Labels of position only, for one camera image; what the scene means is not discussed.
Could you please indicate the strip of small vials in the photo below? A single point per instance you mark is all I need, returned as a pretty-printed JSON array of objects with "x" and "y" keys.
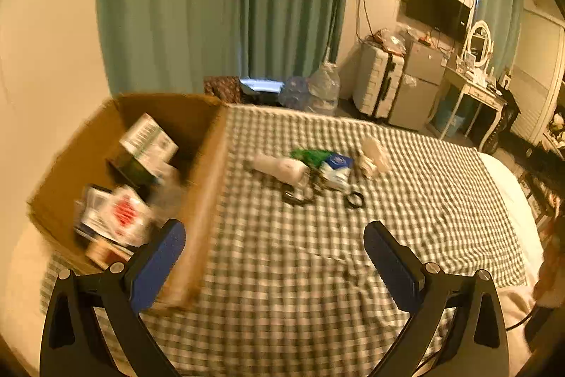
[{"x": 304, "y": 194}]

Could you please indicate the large water jug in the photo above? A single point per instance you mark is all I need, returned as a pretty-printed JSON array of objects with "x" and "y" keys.
[{"x": 324, "y": 88}]

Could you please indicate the green checkered cloth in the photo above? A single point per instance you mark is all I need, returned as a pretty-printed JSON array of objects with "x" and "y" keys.
[{"x": 289, "y": 290}]

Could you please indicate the brown cardboard box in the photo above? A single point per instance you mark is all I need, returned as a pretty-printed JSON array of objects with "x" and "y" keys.
[{"x": 197, "y": 124}]

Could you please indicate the white dressing table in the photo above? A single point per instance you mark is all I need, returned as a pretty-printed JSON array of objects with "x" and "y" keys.
[{"x": 481, "y": 96}]

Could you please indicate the white oval mirror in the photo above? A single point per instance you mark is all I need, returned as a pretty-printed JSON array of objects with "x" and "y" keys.
[{"x": 478, "y": 46}]

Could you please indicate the small water bottles pack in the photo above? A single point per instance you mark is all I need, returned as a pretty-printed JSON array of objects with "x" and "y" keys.
[{"x": 294, "y": 93}]

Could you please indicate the grey mini fridge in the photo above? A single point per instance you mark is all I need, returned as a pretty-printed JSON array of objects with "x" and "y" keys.
[{"x": 418, "y": 87}]

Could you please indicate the blue white tissue pack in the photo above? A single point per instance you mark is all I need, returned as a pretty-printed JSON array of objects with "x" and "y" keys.
[{"x": 335, "y": 171}]

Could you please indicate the green white carton box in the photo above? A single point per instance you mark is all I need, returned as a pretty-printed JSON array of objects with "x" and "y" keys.
[{"x": 143, "y": 153}]

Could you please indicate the black white foil pouch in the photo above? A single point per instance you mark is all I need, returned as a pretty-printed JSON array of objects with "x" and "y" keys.
[{"x": 118, "y": 215}]

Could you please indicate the patterned brown bag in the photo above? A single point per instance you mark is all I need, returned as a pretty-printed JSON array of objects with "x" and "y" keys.
[{"x": 226, "y": 89}]

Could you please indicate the person's hand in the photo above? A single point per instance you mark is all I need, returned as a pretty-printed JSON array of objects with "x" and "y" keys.
[{"x": 549, "y": 289}]

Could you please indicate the clear plastic bag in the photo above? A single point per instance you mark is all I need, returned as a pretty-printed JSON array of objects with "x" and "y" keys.
[{"x": 166, "y": 196}]

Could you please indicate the white pill bottle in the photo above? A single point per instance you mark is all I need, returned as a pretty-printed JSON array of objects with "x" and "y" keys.
[{"x": 284, "y": 169}]

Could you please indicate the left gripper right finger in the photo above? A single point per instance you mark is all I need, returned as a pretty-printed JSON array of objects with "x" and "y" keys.
[{"x": 476, "y": 341}]

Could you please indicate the green window curtain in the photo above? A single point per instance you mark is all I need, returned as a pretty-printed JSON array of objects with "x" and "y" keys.
[{"x": 503, "y": 17}]

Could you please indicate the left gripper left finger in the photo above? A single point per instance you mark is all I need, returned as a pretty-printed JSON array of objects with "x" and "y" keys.
[{"x": 72, "y": 342}]

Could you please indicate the green snack packet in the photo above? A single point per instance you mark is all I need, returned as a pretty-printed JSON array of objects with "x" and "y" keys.
[{"x": 313, "y": 158}]

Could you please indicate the white suitcase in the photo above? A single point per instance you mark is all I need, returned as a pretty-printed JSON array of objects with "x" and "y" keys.
[{"x": 378, "y": 79}]

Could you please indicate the black wall television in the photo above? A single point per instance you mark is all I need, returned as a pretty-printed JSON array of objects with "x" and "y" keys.
[{"x": 448, "y": 17}]

